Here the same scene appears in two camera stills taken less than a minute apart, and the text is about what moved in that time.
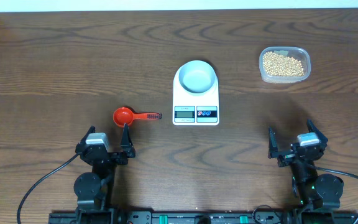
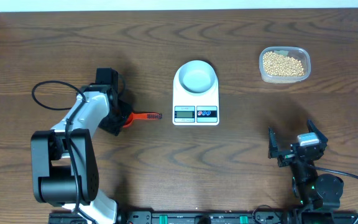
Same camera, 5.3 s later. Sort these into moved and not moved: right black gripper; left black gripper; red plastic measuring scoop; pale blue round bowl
Moved: left black gripper
Not moved: pale blue round bowl; right black gripper; red plastic measuring scoop
